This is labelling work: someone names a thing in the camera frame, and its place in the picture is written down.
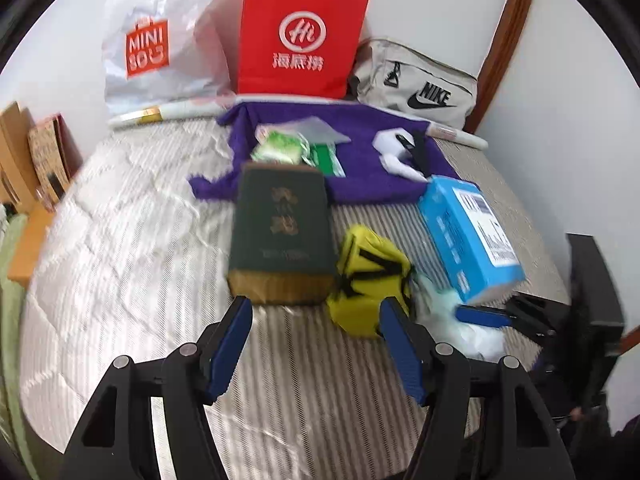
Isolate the green cloth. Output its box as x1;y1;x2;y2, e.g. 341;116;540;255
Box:
0;205;41;480

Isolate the printed cardboard box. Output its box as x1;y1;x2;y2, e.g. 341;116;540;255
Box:
27;115;83;206

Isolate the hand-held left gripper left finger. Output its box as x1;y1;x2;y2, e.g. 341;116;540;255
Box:
60;295;256;480

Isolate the black strap clip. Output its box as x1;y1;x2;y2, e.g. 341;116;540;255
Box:
397;130;432;183

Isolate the wooden door frame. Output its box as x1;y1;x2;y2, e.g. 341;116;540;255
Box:
462;0;538;133

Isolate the tall cardboard box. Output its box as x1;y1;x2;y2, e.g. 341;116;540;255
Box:
0;101;38;206

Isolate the green and white packet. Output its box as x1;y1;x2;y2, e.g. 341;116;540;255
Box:
302;142;347;178

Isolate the striped mattress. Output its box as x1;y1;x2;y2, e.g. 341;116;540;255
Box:
20;120;573;480

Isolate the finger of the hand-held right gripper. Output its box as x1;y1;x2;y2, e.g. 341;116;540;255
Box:
455;305;558;338
507;291;573;320

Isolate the grey waist bag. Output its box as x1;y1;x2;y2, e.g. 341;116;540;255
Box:
347;37;479;131

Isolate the white plastic shopping bag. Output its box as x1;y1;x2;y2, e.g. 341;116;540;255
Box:
101;0;236;116

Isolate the white soft plastic wad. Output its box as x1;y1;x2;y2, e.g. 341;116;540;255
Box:
410;275;506;361

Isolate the white sponge block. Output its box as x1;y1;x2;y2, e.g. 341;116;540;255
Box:
372;129;432;182

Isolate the wooden nightstand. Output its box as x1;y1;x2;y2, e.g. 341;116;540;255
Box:
7;204;56;288

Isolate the blue cardboard box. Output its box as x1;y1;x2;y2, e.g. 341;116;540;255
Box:
417;176;527;305

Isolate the purple towel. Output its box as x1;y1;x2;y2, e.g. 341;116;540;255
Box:
187;101;461;206

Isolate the grey clear packet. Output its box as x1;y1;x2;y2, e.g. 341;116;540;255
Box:
280;116;353;146

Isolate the red paper bag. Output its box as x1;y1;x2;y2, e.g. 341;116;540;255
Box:
236;0;372;100

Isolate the light green packet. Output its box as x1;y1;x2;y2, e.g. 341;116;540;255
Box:
250;127;311;166

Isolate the person's dark clothing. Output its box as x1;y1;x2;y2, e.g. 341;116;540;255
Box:
560;385;640;480

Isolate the yellow cloth with black straps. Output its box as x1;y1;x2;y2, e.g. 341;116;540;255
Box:
325;225;416;338

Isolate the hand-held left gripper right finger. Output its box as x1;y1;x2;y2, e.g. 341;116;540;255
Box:
377;296;576;480

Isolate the dark green thick book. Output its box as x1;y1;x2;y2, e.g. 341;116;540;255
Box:
227;162;340;307

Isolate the white patterned paper roll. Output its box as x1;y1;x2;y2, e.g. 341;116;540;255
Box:
107;97;488;151

